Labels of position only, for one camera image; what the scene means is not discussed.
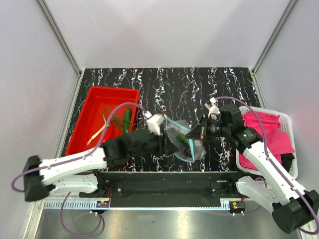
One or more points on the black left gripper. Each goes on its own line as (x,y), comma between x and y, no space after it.
(164,147)

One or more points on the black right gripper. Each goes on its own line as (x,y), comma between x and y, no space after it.
(200,132)

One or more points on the green fake chili pepper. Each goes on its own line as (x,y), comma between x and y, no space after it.
(183,139)

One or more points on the clear zip top bag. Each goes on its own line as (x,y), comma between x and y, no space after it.
(176,127)

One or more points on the green fake vegetable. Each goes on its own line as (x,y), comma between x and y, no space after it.
(127,119)

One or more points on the red fake pepper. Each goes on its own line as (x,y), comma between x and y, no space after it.
(108,134)

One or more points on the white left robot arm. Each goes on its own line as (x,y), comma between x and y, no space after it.
(44,177)

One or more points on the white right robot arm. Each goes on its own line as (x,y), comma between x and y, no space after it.
(290,204)

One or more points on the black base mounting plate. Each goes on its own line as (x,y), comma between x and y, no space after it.
(172,190)

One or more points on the pink cloth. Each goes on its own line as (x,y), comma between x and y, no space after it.
(278,142)

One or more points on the white plastic basket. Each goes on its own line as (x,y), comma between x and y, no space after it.
(286,126)

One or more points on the red plastic bin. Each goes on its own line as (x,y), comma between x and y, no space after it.
(97,106)

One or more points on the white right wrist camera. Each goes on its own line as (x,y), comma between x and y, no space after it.
(213,110)

